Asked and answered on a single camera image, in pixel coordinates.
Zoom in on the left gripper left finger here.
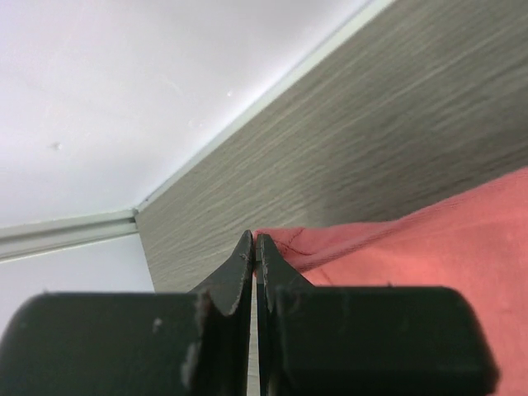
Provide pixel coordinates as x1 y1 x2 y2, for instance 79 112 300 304
1 232 254 395

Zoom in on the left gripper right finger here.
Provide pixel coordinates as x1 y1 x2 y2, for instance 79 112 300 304
255 234 500 395

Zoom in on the salmon pink t shirt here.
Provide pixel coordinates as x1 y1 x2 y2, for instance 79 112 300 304
266 169 527 395

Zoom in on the left aluminium frame post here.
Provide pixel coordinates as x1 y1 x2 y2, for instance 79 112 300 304
1 210 137 261

